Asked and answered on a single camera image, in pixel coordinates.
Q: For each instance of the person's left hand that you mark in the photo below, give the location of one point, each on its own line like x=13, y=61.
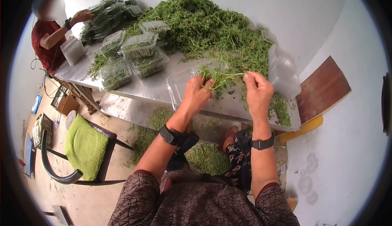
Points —
x=193, y=94

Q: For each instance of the person's right hand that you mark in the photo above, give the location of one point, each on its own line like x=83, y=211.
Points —
x=260, y=96

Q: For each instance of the person's left fingers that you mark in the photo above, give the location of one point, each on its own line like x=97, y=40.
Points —
x=209, y=86

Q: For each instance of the person's right index finger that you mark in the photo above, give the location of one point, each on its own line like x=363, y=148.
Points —
x=256, y=75

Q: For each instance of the person's right thumb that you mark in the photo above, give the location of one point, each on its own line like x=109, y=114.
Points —
x=247, y=80

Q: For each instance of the bunch of green herb sprigs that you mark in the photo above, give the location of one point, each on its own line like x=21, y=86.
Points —
x=222, y=77

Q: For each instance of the open empty clear clamshell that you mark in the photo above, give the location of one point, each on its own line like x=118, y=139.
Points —
x=183, y=82

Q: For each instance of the large heap of green herbs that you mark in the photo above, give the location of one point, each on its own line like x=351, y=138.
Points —
x=211, y=30

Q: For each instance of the black wrist band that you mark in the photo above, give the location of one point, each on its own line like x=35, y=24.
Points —
x=171, y=135
x=262, y=144

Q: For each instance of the clear herb clamshell box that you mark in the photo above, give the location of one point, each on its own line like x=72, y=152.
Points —
x=155, y=27
x=139, y=45
x=112, y=44
x=150, y=62
x=115, y=74

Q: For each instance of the stainless steel table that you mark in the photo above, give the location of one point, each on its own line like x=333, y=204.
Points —
x=144, y=86

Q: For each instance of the brown wooden board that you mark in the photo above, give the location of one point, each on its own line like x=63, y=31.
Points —
x=323, y=90

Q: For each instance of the yellow board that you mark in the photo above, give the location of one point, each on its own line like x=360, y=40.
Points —
x=303, y=129

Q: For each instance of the person's legs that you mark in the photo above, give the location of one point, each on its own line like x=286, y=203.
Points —
x=240, y=158

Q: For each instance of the person's body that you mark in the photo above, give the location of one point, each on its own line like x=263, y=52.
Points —
x=199, y=201

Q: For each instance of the pile of packed herb containers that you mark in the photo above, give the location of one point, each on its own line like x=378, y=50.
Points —
x=107, y=16

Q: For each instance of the dark wooden chair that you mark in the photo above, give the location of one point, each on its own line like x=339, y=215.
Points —
x=105, y=161

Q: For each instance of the green towel cushion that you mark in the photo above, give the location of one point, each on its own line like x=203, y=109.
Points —
x=85, y=146

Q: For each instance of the cardboard box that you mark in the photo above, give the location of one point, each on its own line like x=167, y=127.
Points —
x=68, y=104

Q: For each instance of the black plastic crate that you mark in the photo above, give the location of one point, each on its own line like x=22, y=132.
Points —
x=44, y=131
x=58, y=97

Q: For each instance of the clear plastic bottle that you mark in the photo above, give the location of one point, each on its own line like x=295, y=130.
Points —
x=57, y=121

